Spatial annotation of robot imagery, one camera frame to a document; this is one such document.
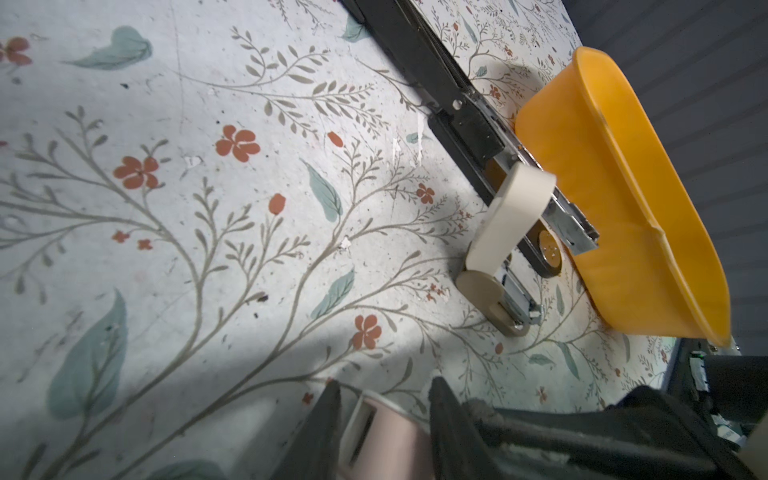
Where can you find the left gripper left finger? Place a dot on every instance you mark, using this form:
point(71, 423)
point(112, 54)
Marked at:
point(314, 452)

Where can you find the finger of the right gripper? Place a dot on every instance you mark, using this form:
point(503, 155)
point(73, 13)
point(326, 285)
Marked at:
point(648, 434)

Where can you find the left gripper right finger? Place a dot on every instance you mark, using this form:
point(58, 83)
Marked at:
point(458, 452)

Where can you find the pink small stapler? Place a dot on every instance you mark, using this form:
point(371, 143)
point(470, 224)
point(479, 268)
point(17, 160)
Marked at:
point(383, 441)

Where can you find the yellow plastic tray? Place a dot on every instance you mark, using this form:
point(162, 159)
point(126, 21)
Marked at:
point(655, 271)

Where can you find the beige small stapler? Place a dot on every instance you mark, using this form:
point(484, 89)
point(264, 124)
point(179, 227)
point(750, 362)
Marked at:
point(512, 221)

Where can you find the black stapler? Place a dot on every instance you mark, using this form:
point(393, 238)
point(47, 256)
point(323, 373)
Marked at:
point(468, 127)

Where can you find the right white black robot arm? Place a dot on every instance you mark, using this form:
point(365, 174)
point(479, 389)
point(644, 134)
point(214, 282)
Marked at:
point(729, 392)

